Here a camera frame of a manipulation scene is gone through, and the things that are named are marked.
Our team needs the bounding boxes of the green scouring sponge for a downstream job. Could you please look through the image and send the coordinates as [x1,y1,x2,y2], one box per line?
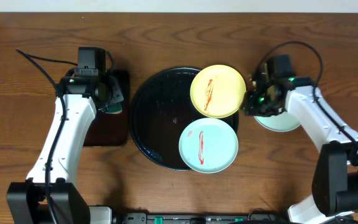
[106,103,122,114]

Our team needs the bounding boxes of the light blue plate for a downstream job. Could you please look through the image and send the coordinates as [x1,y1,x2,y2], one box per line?
[178,118,239,174]
[254,112,300,132]

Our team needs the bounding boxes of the yellow plate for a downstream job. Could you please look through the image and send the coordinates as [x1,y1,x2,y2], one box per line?
[190,65,247,118]

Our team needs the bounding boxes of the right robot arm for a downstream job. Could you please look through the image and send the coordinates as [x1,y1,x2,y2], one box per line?
[242,55,358,223]

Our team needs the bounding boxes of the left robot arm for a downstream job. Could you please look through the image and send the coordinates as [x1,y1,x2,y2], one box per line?
[6,47,116,223]

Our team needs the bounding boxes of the rectangular black tray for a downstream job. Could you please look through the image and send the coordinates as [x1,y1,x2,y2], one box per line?
[84,70,130,147]

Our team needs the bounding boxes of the round black tray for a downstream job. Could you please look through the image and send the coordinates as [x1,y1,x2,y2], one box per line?
[129,67,239,170]

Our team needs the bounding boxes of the light blue plate front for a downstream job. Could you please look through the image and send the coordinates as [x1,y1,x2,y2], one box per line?
[178,118,239,174]

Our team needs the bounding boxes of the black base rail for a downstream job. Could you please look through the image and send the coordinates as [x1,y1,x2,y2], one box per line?
[112,212,289,224]

